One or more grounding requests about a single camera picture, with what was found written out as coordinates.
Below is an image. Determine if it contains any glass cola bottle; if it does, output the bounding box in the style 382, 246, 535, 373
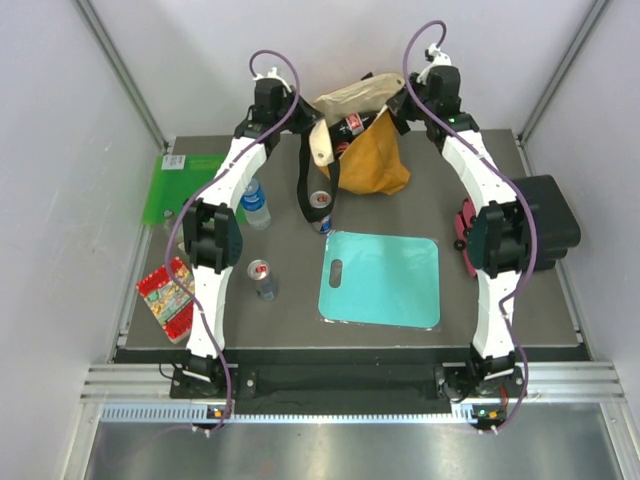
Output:
329, 111, 378, 159

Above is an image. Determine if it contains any orange canvas bag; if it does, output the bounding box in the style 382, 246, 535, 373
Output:
296, 72, 411, 224

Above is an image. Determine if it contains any energy drink can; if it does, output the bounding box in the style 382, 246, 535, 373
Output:
309, 190, 332, 234
247, 259, 277, 301

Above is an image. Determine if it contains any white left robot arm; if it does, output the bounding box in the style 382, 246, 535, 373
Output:
182, 77, 319, 397

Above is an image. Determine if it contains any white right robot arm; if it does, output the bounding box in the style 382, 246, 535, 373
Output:
388, 65, 537, 396

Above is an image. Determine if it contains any clear water bottle blue label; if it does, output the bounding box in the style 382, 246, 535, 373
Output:
241, 178, 271, 230

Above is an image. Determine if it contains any green board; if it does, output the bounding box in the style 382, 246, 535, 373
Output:
142, 155, 224, 226

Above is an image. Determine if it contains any turquoise cutting board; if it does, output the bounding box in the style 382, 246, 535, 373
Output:
318, 231, 441, 330

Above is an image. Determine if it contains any black and pink drawer box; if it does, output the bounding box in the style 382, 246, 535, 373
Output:
453, 175, 581, 278

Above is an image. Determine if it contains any red snack box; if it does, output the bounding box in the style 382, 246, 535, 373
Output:
136, 266, 193, 344

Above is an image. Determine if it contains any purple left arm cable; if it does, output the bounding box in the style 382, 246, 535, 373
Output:
164, 48, 302, 434

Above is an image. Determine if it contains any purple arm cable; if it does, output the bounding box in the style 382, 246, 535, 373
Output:
164, 48, 302, 434
402, 19, 546, 434

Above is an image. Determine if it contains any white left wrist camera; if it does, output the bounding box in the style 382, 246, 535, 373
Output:
253, 67, 293, 93

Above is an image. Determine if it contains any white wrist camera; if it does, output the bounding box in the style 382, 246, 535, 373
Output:
417, 43, 452, 85
253, 67, 293, 93

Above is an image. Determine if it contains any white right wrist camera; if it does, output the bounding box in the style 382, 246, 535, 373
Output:
417, 43, 452, 85

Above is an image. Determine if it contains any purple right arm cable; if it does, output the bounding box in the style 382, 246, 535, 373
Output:
402, 19, 546, 434

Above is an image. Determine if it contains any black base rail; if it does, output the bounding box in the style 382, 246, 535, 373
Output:
169, 362, 526, 416

